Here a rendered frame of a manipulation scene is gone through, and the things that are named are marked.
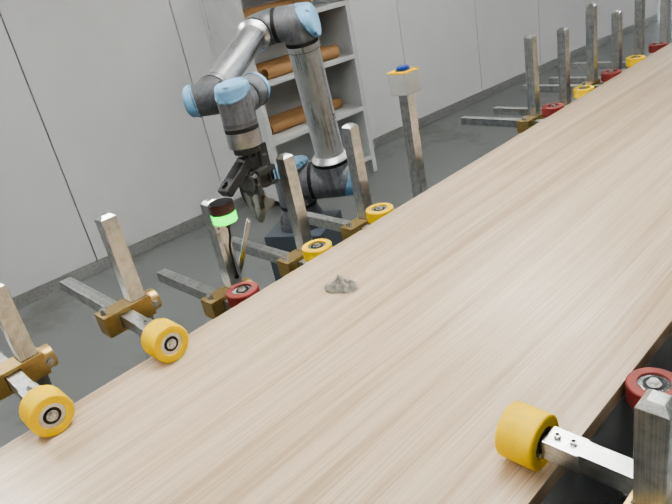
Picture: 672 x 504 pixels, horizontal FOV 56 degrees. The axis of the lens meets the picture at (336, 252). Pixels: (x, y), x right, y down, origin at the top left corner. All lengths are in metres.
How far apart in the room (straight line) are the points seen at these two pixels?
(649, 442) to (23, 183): 3.78
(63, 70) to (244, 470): 3.41
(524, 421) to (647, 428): 0.21
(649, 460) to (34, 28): 3.83
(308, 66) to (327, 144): 0.30
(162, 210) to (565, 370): 3.65
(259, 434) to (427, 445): 0.28
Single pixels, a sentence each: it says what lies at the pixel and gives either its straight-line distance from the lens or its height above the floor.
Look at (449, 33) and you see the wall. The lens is 6.13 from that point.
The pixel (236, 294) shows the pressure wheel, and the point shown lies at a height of 0.91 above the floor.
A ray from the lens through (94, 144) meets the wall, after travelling 4.24.
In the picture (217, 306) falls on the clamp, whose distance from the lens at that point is 1.58.
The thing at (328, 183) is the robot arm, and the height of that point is 0.79.
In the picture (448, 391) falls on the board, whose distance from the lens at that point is 1.08.
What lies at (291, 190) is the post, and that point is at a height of 1.04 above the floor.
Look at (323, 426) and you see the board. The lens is 1.06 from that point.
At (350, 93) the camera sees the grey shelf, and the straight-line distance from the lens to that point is 4.89.
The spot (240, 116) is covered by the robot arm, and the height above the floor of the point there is 1.25.
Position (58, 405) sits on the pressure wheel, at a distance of 1.26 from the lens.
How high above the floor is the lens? 1.58
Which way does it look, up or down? 25 degrees down
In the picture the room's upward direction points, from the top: 12 degrees counter-clockwise
